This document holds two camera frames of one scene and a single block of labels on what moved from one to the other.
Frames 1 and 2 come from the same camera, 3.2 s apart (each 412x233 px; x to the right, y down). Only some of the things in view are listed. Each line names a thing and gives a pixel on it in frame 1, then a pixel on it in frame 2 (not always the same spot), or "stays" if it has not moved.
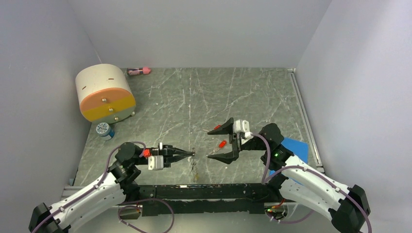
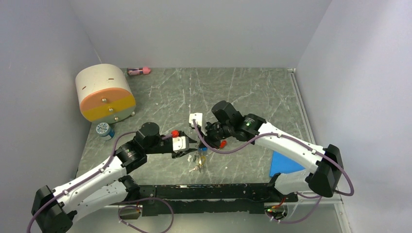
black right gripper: (236, 146) → (215, 144)
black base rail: (203, 199) stays
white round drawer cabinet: (104, 94) stays
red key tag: (222, 144) stays
